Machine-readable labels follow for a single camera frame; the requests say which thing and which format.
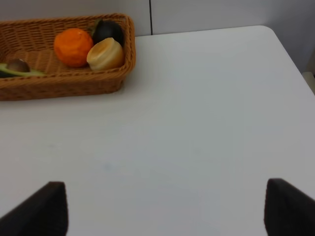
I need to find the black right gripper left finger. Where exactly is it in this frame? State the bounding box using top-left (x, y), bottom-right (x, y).
top-left (0, 181), bottom-right (69, 236)

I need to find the light orange wicker basket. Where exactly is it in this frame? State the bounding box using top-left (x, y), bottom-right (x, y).
top-left (0, 13), bottom-right (136, 101)

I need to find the dark purple mangosteen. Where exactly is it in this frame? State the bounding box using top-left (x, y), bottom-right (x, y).
top-left (90, 19), bottom-right (125, 47)

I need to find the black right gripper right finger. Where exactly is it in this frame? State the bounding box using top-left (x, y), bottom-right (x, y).
top-left (264, 178), bottom-right (315, 236)

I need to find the orange mandarin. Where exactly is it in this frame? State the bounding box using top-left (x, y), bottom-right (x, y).
top-left (54, 28), bottom-right (94, 68)

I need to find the halved avocado with pit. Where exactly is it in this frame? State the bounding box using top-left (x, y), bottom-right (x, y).
top-left (0, 59), bottom-right (46, 78)

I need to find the round bread bun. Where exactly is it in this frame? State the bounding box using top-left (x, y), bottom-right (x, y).
top-left (87, 37), bottom-right (125, 71)

